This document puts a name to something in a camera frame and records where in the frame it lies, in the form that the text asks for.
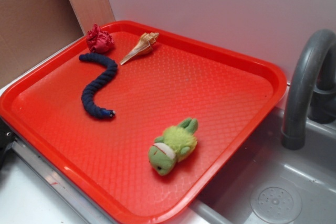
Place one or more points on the tan conch seashell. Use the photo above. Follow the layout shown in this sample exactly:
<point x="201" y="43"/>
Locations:
<point x="143" y="46"/>

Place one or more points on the red crumpled cloth ball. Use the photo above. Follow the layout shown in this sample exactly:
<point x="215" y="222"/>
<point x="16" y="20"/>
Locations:
<point x="98" y="40"/>

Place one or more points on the red plastic tray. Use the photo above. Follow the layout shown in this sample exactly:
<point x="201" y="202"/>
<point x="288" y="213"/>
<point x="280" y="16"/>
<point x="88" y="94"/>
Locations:
<point x="227" y="92"/>

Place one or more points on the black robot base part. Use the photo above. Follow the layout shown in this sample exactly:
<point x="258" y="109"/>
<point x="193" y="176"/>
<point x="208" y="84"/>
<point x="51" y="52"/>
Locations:
<point x="7" y="136"/>

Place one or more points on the green plush turtle toy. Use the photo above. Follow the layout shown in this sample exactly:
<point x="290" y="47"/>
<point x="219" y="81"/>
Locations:
<point x="176" y="143"/>

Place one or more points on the grey plastic toy sink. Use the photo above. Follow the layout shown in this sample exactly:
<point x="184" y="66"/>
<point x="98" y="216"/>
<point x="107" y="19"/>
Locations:
<point x="263" y="182"/>

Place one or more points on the grey toy sink faucet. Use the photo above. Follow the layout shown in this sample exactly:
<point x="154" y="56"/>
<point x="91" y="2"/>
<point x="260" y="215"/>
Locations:
<point x="312" y="89"/>

